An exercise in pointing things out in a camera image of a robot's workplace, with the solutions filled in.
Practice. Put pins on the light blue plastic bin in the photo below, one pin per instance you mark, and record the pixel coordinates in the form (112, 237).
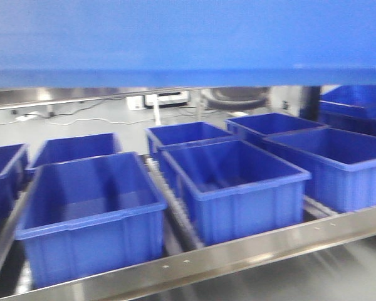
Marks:
(186, 43)

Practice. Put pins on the blue bin rear middle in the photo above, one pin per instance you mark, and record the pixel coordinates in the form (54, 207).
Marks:
(170, 137)

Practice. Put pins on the blue bin lower middle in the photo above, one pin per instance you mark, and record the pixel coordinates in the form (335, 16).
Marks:
(233, 189)

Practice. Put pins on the blue bin rear right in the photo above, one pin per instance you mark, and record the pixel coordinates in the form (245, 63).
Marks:
(254, 128)

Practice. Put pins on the blue bin lower left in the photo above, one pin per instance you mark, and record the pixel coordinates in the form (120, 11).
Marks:
(90, 216)

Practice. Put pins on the blue bin rear left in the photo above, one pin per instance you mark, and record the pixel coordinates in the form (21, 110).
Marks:
(72, 148)

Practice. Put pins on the blue bin lower right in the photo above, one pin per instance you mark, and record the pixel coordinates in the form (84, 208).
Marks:
(342, 165)

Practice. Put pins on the white power strip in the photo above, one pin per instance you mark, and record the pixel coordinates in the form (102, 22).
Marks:
(28, 116)

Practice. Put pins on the dark blue bin upper right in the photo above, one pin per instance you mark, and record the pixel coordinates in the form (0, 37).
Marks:
(351, 108)

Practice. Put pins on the blue bin far left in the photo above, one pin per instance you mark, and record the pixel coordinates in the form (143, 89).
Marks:
(13, 163)

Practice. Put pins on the stainless steel shelf front rail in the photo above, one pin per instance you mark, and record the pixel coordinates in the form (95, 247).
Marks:
(213, 261)

